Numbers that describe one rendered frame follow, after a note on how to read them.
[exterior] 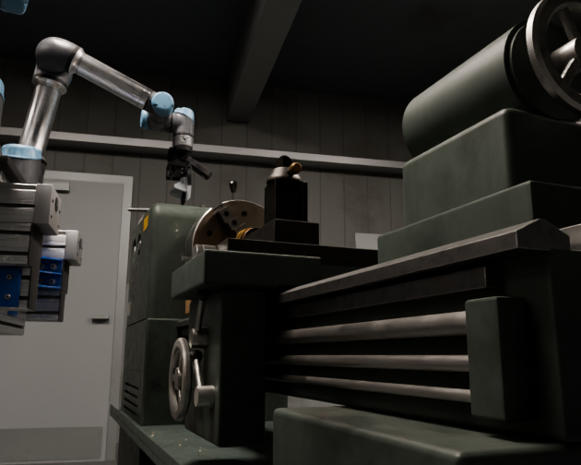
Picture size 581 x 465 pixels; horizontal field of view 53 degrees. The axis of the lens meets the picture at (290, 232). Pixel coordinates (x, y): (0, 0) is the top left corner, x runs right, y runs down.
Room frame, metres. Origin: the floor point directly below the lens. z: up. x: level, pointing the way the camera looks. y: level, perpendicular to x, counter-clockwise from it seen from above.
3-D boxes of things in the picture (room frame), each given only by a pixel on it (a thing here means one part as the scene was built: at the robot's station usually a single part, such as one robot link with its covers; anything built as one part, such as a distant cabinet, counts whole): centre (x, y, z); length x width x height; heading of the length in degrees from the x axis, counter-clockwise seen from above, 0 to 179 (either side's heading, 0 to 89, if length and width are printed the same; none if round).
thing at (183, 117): (2.03, 0.40, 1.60); 0.09 x 0.08 x 0.11; 110
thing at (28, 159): (1.73, 0.85, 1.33); 0.13 x 0.12 x 0.14; 20
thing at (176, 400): (1.13, 0.15, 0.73); 0.27 x 0.12 x 0.27; 22
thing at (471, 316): (1.51, 0.04, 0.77); 2.10 x 0.34 x 0.18; 22
